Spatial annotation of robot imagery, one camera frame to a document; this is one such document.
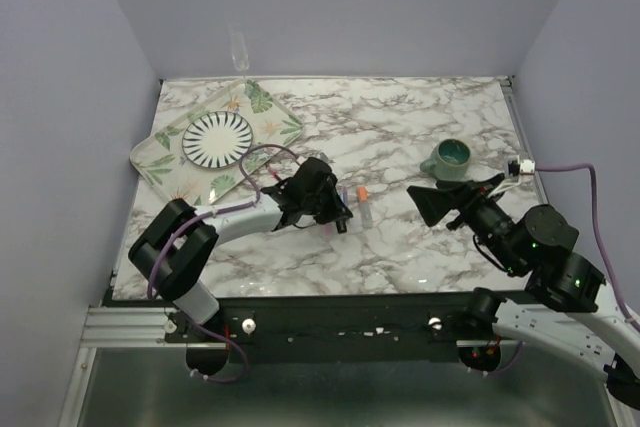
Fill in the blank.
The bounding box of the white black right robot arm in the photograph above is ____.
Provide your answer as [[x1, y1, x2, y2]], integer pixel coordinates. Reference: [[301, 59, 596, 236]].
[[407, 173, 639, 409]]

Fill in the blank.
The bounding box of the floral rectangular tray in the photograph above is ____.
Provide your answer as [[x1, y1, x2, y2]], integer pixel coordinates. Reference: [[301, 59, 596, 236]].
[[130, 79, 303, 205]]

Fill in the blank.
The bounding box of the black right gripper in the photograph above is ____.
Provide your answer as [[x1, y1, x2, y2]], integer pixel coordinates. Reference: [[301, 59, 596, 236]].
[[406, 172, 524, 274]]

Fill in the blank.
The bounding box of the blue black highlighter pen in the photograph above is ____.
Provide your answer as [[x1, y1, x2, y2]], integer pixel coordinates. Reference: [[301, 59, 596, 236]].
[[336, 219, 349, 234]]

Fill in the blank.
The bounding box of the orange pen cap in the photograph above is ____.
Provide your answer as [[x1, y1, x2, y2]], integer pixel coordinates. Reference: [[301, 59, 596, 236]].
[[356, 186, 369, 202]]

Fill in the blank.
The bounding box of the clear champagne glass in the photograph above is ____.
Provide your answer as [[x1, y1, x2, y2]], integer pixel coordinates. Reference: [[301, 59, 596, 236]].
[[229, 24, 250, 76]]

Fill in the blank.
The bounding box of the blue striped white plate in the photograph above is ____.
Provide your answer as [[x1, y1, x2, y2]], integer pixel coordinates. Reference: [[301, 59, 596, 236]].
[[182, 111, 253, 169]]

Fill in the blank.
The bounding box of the orange clear marker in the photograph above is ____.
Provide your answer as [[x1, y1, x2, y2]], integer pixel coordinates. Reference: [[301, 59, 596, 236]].
[[359, 200, 373, 229]]

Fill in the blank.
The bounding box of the pink highlighter pen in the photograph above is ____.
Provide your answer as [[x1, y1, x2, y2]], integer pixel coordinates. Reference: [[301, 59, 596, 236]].
[[323, 224, 334, 240]]

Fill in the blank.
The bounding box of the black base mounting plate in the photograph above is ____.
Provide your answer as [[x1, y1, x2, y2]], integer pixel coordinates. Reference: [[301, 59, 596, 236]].
[[164, 291, 521, 366]]

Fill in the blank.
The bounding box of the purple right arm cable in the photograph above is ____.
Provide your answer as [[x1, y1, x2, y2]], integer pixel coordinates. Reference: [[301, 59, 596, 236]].
[[487, 162, 640, 378]]

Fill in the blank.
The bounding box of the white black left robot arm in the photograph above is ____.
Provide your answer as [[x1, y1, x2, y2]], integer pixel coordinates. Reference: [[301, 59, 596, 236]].
[[128, 157, 353, 342]]

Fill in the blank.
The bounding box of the green ceramic cup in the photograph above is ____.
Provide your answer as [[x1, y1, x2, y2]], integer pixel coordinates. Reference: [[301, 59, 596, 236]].
[[419, 139, 471, 181]]

